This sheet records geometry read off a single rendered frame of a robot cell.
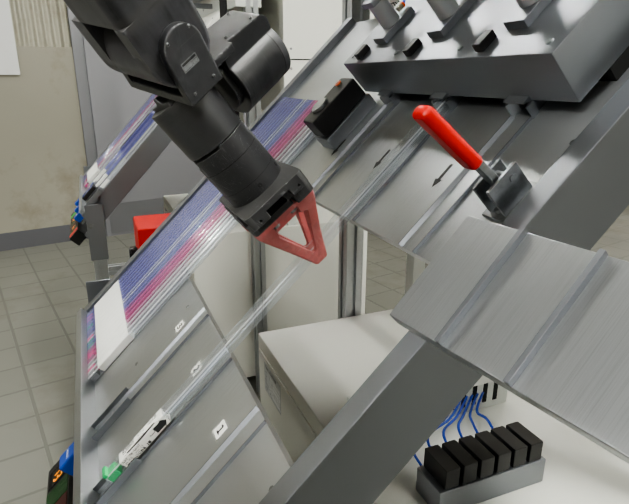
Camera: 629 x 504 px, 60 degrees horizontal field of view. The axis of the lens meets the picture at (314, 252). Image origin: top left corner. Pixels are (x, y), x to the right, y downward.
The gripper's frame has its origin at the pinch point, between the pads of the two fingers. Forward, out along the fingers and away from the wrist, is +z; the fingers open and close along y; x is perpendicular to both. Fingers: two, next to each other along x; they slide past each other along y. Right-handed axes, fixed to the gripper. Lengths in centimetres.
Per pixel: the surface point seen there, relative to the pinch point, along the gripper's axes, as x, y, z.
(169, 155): -7, 373, 48
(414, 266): -19, 45, 43
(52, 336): 92, 203, 43
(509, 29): -22.6, -10.5, -7.6
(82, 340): 31.7, 34.6, 1.2
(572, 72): -20.5, -17.3, -4.8
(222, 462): 18.1, -10.9, 2.3
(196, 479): 20.8, -9.8, 2.5
